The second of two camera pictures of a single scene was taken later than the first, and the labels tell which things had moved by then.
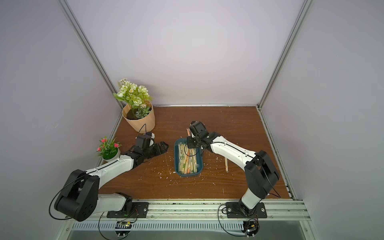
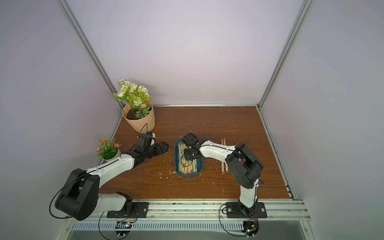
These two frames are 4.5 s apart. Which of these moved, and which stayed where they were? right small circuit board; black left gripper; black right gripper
Moved: black right gripper
Stayed: right small circuit board; black left gripper
